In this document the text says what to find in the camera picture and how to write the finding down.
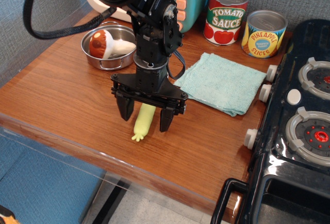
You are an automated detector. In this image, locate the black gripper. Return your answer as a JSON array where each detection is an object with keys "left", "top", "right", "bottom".
[{"left": 111, "top": 58, "right": 188, "bottom": 132}]

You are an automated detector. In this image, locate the yellow handled metal spoon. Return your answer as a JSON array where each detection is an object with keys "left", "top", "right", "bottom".
[{"left": 131, "top": 103, "right": 156, "bottom": 142}]

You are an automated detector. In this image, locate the silver metal pot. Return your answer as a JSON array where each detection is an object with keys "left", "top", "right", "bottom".
[{"left": 81, "top": 22, "right": 136, "bottom": 71}]

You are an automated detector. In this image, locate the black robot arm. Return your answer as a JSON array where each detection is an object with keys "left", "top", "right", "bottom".
[{"left": 99, "top": 0, "right": 188, "bottom": 132}]

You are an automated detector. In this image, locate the folded teal cloth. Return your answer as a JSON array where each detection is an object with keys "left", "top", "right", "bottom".
[{"left": 174, "top": 53, "right": 266, "bottom": 117}]

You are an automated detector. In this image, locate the plush brown mushroom toy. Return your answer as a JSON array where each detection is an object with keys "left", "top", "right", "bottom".
[{"left": 89, "top": 29, "right": 136, "bottom": 59}]

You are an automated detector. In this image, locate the tomato sauce can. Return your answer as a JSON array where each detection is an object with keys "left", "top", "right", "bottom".
[{"left": 204, "top": 0, "right": 249, "bottom": 45}]

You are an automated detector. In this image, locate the pineapple slices can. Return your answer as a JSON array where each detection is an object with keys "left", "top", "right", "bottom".
[{"left": 241, "top": 10, "right": 288, "bottom": 58}]

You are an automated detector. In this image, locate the black toy stove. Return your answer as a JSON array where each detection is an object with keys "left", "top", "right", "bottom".
[{"left": 211, "top": 19, "right": 329, "bottom": 223}]

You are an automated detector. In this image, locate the orange plush toy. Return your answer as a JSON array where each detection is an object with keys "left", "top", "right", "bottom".
[{"left": 0, "top": 205, "right": 20, "bottom": 224}]

